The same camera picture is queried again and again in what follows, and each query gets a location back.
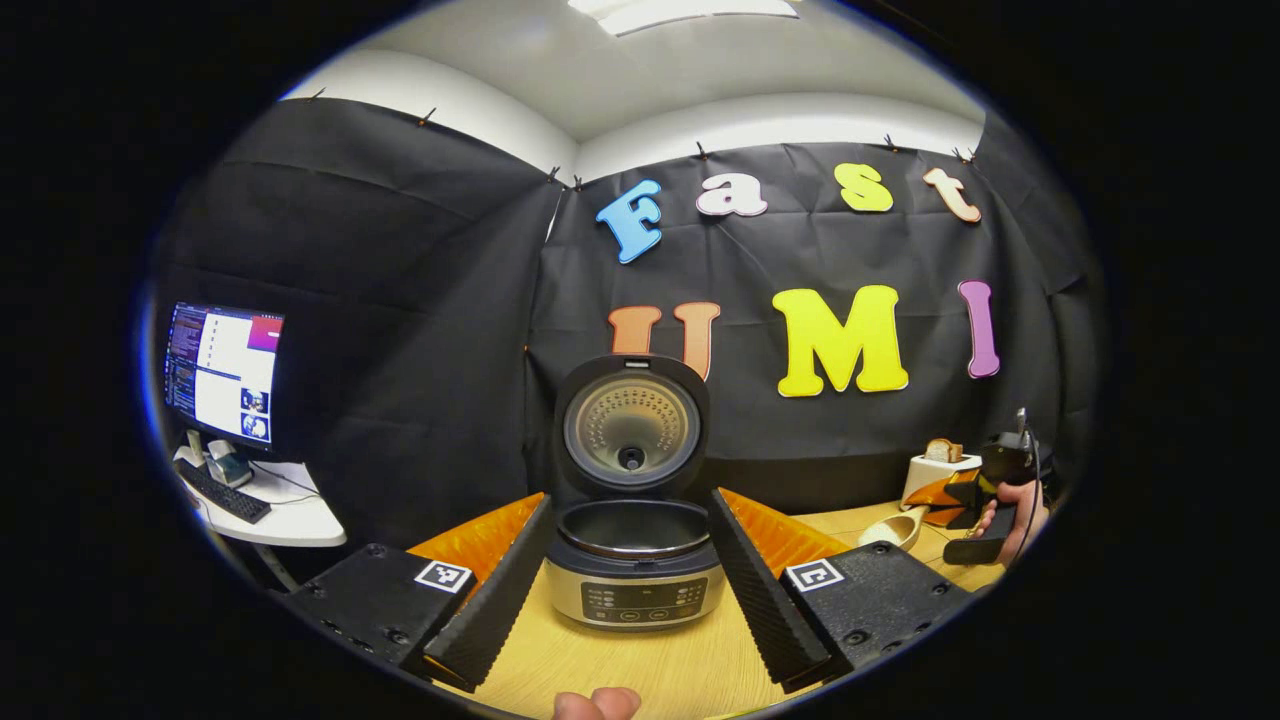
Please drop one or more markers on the wooden spoon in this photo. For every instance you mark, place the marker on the wooden spoon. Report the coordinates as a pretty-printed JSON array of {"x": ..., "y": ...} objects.
[{"x": 890, "y": 530}]

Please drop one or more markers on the black keyboard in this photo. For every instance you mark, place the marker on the black keyboard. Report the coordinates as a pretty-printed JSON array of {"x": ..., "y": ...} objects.
[{"x": 225, "y": 495}]

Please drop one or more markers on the white toaster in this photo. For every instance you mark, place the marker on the white toaster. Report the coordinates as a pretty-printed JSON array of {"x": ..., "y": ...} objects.
[{"x": 925, "y": 480}]

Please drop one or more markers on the computer monitor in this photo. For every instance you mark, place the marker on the computer monitor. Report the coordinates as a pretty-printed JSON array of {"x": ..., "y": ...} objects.
[{"x": 225, "y": 370}]

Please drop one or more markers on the white side table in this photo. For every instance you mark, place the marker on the white side table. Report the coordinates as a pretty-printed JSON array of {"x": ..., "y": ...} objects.
[{"x": 300, "y": 520}]

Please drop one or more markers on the toast slice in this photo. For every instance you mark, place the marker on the toast slice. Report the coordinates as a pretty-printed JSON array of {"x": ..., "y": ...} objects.
[{"x": 943, "y": 451}]

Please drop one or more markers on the ceiling light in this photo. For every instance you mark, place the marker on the ceiling light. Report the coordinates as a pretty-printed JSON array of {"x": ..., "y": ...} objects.
[{"x": 690, "y": 12}]

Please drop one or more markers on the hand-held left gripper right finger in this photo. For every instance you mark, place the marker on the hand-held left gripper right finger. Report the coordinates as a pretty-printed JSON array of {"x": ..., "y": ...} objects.
[{"x": 760, "y": 590}]

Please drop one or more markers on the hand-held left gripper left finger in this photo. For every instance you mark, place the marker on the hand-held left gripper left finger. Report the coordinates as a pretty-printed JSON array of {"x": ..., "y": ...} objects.
[{"x": 495, "y": 600}]

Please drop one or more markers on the black backdrop cloth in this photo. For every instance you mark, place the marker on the black backdrop cloth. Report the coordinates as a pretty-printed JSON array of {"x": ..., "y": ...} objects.
[{"x": 420, "y": 350}]

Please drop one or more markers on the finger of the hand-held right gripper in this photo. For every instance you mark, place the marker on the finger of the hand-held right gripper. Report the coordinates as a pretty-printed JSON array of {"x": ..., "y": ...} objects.
[
  {"x": 935, "y": 492},
  {"x": 948, "y": 517}
]

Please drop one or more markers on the small grey desk device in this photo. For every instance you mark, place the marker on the small grey desk device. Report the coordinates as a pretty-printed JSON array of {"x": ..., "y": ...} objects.
[{"x": 228, "y": 465}]

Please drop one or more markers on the silver black rice cooker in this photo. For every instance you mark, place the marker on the silver black rice cooker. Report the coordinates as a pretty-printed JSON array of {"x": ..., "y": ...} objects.
[{"x": 635, "y": 600}]

